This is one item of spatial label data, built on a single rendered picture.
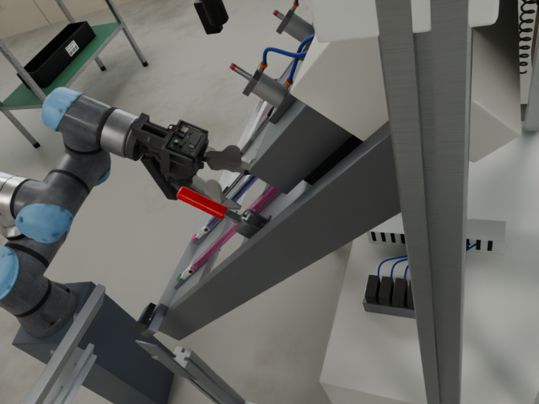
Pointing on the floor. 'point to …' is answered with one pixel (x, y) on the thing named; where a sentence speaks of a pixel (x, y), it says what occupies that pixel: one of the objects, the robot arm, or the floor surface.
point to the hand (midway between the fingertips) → (242, 189)
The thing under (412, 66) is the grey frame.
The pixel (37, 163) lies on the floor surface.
